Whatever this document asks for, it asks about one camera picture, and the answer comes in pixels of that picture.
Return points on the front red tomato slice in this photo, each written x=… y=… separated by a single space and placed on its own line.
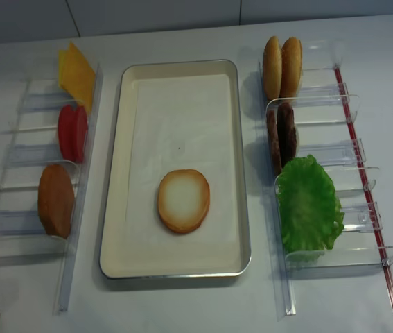
x=80 y=128

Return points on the right brown meat patty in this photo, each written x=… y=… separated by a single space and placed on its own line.
x=286 y=132

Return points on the front yellow cheese slice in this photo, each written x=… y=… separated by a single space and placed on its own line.
x=78 y=77

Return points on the golden bun half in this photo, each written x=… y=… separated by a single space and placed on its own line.
x=272 y=68
x=291 y=55

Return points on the cream metal baking tray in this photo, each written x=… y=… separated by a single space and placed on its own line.
x=124 y=257

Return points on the clear acrylic rack left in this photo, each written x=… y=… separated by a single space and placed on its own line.
x=33 y=146

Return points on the rear red tomato slice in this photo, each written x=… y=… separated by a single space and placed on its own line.
x=65 y=123

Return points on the right golden bun half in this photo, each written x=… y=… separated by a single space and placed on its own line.
x=291 y=55

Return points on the clear acrylic rack right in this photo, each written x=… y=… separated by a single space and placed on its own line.
x=324 y=114

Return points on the green lettuce leaf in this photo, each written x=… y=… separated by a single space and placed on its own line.
x=310 y=212

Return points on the white parchment paper sheet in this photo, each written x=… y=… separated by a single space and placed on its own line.
x=183 y=123

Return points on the brown bread slice rear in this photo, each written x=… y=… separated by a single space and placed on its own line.
x=55 y=200

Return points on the toasted bread slice white face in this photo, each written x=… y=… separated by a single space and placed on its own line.
x=183 y=200

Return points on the brown meat patty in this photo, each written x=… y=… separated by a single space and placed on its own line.
x=273 y=141
x=286 y=132

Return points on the left golden bun half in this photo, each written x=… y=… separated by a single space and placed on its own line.
x=272 y=68

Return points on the rear yellow cheese slice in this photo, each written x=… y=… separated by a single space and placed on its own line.
x=61 y=59

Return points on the clear acrylic rack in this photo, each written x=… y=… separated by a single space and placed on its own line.
x=324 y=114
x=33 y=146

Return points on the left brown meat patty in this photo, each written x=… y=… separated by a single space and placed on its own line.
x=273 y=141

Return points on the red tomato slice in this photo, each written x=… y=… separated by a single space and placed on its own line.
x=65 y=123
x=80 y=128

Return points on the yellow cheese slice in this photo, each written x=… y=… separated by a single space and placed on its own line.
x=61 y=59
x=78 y=77

